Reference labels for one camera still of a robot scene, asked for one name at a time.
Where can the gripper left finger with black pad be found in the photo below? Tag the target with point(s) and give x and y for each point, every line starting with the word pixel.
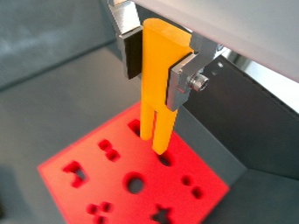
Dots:
pixel 124 19

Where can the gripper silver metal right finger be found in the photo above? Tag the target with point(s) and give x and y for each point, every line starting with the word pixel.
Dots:
pixel 186 73

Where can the yellow two-pronged peg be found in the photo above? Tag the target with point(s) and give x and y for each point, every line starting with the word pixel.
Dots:
pixel 165 45

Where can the red shape-sorting board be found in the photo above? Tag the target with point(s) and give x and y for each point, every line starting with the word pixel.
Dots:
pixel 109 180

